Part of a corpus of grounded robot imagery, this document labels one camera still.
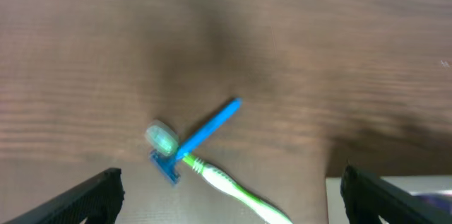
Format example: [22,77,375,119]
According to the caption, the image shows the blue disposable razor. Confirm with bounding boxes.
[145,98,242,185]

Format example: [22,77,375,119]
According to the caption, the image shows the green white toothbrush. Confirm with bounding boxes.
[145,120,292,224]

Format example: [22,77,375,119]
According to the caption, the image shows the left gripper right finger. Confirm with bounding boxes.
[340,165,451,224]

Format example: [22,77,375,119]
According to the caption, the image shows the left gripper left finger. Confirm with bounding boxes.
[6,167,125,224]

